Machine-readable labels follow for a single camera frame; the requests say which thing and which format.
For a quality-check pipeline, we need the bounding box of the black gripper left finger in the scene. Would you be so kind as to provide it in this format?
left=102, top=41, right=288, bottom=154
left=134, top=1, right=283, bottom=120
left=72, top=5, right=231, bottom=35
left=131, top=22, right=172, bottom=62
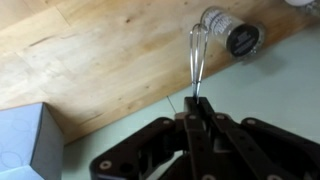
left=89, top=97, right=208, bottom=180

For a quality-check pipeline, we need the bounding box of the small metal whisk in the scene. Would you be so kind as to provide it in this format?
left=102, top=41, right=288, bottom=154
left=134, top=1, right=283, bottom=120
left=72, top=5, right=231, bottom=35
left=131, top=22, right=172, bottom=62
left=189, top=23, right=210, bottom=105

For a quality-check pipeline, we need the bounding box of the black lid glass spice jar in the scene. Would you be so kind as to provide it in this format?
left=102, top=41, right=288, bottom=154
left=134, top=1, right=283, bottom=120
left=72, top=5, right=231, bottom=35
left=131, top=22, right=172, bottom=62
left=200, top=6, right=267, bottom=60

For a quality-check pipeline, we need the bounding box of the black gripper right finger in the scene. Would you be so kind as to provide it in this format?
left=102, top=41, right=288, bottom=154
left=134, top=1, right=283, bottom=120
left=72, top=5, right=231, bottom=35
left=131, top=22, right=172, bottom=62
left=198, top=97, right=320, bottom=180

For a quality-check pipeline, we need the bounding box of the blue tissue box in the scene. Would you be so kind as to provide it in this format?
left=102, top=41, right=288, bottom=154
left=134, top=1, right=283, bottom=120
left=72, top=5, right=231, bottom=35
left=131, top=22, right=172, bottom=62
left=0, top=102, right=65, bottom=180

